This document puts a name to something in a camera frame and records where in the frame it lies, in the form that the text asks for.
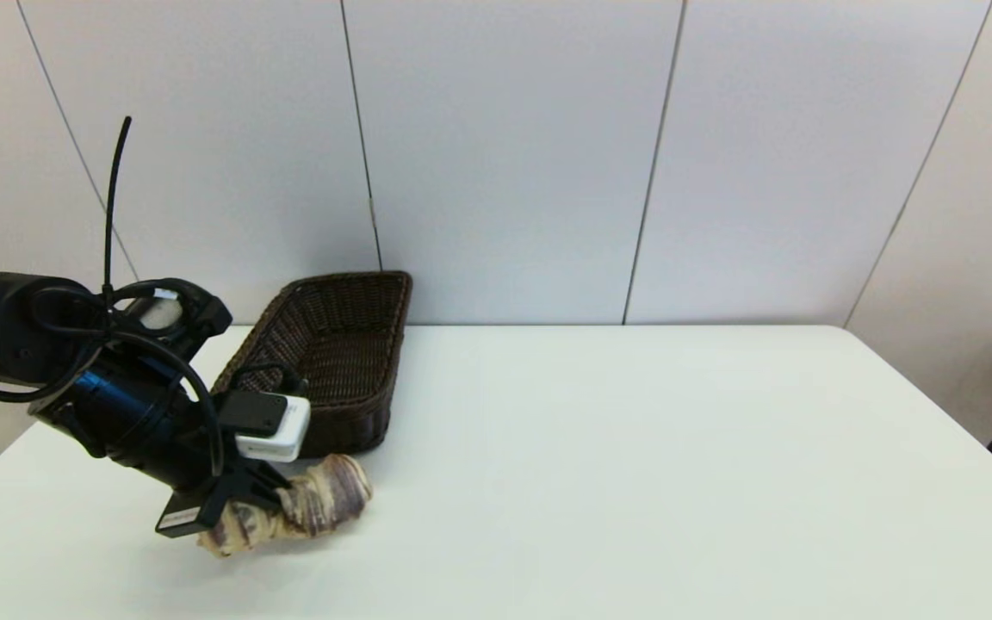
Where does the dark brown wicker basket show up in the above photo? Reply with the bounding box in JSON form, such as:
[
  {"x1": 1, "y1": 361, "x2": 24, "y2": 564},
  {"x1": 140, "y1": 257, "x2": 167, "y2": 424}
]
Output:
[{"x1": 210, "y1": 270, "x2": 413, "y2": 457}]

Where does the thin black cable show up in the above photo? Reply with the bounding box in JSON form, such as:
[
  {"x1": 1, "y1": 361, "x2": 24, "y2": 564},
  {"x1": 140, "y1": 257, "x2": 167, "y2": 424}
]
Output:
[{"x1": 102, "y1": 116, "x2": 133, "y2": 298}]

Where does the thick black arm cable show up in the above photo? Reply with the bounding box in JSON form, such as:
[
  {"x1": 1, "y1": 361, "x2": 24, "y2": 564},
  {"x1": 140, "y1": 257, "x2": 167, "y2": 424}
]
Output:
[{"x1": 0, "y1": 277, "x2": 227, "y2": 480}]

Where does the long striped twisted bread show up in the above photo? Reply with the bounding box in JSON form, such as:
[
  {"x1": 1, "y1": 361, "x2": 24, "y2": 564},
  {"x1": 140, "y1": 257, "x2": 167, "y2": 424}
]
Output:
[{"x1": 197, "y1": 454, "x2": 374, "y2": 558}]

